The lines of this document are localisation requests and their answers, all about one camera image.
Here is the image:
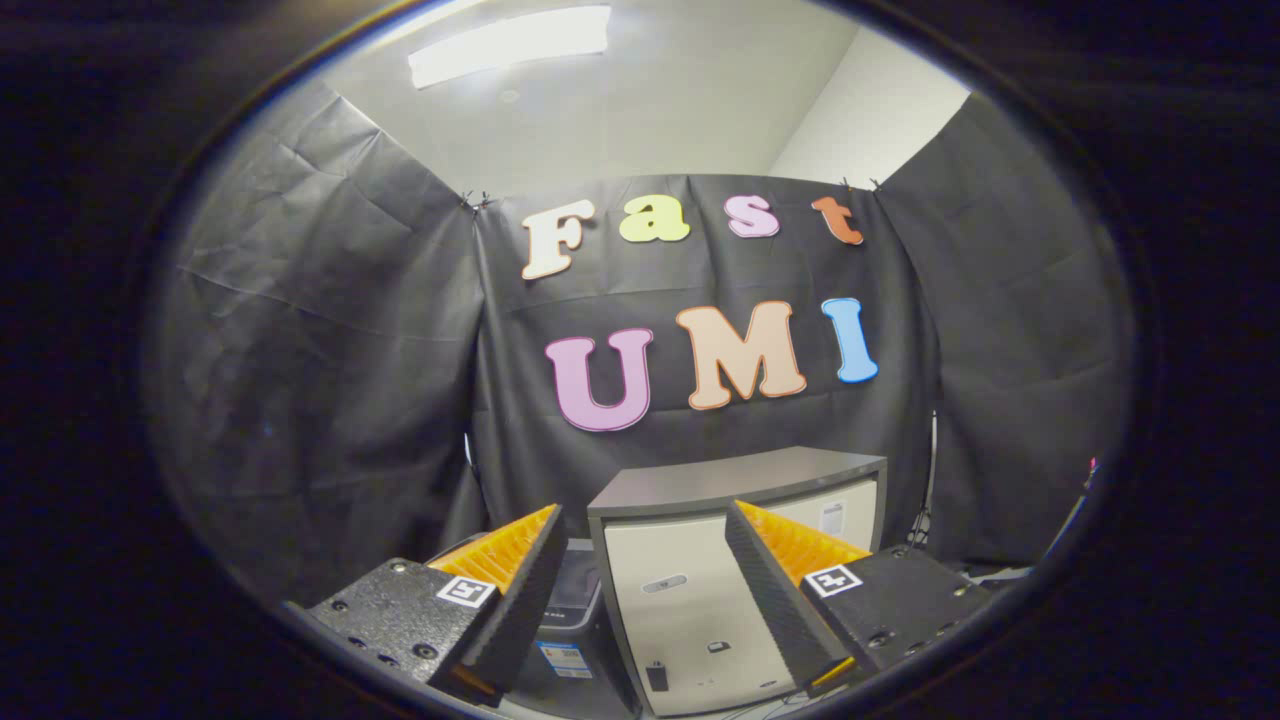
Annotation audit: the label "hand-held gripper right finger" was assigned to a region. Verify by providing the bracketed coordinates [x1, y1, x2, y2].
[724, 500, 1003, 701]

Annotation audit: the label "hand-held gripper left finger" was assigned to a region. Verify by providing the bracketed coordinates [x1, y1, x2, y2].
[285, 503, 569, 713]

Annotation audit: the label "small grey washing machine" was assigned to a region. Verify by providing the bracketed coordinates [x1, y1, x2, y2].
[430, 535, 641, 720]

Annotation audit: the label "beige cabinet with grey top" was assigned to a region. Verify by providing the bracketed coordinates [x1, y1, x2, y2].
[587, 447, 888, 718]

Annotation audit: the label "dark bar with pink tip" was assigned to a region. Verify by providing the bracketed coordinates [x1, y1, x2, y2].
[1045, 458, 1101, 561]

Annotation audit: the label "black backdrop cloth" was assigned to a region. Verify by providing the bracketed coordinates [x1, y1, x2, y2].
[150, 80, 1136, 601]

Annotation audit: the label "ceiling light panel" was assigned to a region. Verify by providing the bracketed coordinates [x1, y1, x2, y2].
[408, 5, 613, 91]

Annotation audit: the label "dark hanging cables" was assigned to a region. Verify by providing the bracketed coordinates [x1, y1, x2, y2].
[908, 410, 943, 549]

